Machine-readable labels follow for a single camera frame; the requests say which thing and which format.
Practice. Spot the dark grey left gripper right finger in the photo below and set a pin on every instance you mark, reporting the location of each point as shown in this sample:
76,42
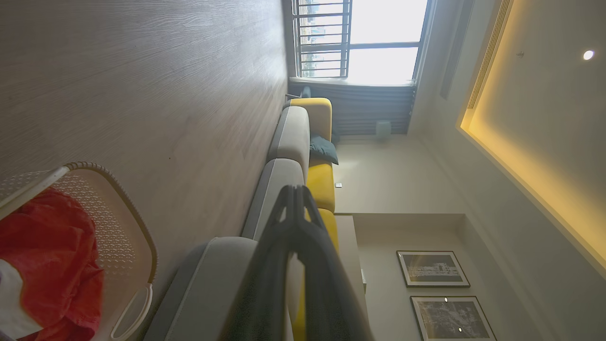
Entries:
322,284

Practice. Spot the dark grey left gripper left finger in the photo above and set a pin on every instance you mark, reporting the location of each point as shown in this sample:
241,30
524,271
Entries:
265,265

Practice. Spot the red cloth garment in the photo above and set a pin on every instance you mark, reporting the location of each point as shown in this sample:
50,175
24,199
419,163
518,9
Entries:
52,255

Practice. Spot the grey and yellow sofa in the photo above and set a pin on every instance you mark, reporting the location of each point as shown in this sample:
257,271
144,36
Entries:
289,142

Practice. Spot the white cloth garment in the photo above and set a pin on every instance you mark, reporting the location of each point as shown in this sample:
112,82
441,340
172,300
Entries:
12,303

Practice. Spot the black framed picture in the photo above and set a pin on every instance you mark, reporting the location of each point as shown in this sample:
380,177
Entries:
433,268
452,319

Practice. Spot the dark teal cushion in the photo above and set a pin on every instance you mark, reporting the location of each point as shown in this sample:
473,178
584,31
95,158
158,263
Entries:
323,149

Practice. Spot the cream perforated plastic laundry basket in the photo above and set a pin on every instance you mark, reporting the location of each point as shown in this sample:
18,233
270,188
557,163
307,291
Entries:
120,237

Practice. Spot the grey slatted panel under window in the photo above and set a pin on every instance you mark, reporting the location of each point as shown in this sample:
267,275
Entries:
364,106

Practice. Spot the dark metal window railing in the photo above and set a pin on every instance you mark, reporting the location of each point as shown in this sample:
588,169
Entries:
322,42

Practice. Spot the long linear ceiling air vent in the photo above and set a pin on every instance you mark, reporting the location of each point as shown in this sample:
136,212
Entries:
487,52

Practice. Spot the round ceiling spot light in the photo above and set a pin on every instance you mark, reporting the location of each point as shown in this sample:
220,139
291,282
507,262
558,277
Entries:
588,55

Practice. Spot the window with dark frame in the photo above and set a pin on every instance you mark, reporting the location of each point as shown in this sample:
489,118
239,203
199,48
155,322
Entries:
386,45

